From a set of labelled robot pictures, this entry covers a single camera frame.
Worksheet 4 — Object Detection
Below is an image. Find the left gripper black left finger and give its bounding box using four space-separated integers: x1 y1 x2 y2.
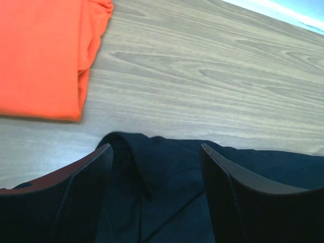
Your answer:
1 144 113 242

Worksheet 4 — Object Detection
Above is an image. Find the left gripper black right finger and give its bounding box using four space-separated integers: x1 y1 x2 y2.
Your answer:
199 144 323 242

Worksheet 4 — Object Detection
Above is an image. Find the black t-shirt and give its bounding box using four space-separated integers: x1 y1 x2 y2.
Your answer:
96 132 323 242

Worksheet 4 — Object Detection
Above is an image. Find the folded orange t-shirt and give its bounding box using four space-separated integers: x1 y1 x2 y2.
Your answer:
1 1 113 122

